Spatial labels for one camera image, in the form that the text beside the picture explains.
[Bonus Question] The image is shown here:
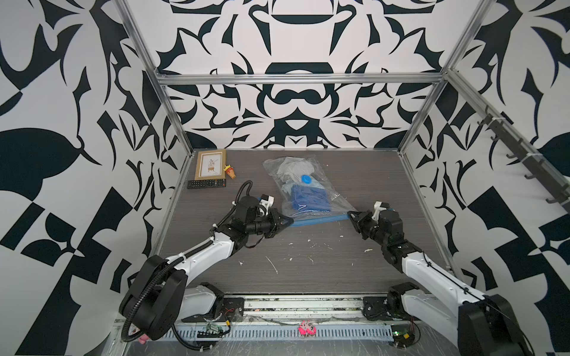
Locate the dark blue towel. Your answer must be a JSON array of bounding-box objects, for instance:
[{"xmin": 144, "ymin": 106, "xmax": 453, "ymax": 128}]
[{"xmin": 291, "ymin": 185, "xmax": 331, "ymax": 213}]

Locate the clear plastic vacuum bag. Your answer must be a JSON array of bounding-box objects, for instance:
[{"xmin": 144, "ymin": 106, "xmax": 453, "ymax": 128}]
[{"xmin": 263, "ymin": 156, "xmax": 354, "ymax": 227}]

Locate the grey towel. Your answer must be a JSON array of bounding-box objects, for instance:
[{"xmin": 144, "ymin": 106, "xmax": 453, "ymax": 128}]
[{"xmin": 277, "ymin": 157, "xmax": 316, "ymax": 182}]

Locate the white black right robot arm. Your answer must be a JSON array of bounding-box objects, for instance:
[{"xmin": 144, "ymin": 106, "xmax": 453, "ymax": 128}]
[{"xmin": 347, "ymin": 202, "xmax": 534, "ymax": 355}]

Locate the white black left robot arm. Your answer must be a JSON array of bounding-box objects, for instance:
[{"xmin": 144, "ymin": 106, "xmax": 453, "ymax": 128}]
[{"xmin": 119, "ymin": 195, "xmax": 294, "ymax": 343}]

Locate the black tv remote control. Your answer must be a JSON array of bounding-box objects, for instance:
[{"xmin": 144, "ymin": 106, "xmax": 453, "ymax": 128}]
[{"xmin": 186, "ymin": 179, "xmax": 227, "ymax": 190}]

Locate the ice cream cone toy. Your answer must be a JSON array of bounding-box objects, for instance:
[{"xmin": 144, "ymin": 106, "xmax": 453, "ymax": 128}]
[{"xmin": 224, "ymin": 165, "xmax": 236, "ymax": 179}]

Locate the black electronics box with led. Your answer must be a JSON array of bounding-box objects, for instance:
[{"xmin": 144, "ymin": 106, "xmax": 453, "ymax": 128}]
[{"xmin": 390, "ymin": 328, "xmax": 422, "ymax": 349}]

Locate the small green circuit board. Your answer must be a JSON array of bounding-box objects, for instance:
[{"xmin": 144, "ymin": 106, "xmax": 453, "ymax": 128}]
[{"xmin": 204, "ymin": 323, "xmax": 225, "ymax": 335}]

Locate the wooden picture frame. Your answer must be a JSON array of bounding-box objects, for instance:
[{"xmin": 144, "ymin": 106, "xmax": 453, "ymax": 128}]
[{"xmin": 194, "ymin": 149, "xmax": 227, "ymax": 180}]

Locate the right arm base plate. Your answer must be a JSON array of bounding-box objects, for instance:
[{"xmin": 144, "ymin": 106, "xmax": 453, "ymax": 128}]
[{"xmin": 362, "ymin": 295, "xmax": 402, "ymax": 321}]

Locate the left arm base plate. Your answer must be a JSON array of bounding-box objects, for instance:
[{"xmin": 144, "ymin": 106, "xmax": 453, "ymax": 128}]
[{"xmin": 213, "ymin": 296, "xmax": 245, "ymax": 323}]

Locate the black corrugated cable conduit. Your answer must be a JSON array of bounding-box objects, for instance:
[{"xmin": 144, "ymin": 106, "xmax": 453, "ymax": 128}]
[{"xmin": 121, "ymin": 248, "xmax": 215, "ymax": 343}]

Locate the magenta toy on rail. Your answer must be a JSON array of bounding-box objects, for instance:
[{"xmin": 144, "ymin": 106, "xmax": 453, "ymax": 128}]
[{"xmin": 298, "ymin": 320, "xmax": 316, "ymax": 338}]

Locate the white slotted cable duct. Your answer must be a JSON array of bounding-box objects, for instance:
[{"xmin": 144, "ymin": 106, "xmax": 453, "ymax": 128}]
[{"xmin": 178, "ymin": 324, "xmax": 393, "ymax": 342}]

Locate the black wall hook rack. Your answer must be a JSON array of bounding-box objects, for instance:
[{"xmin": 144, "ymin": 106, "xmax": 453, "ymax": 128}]
[{"xmin": 477, "ymin": 114, "xmax": 569, "ymax": 213}]

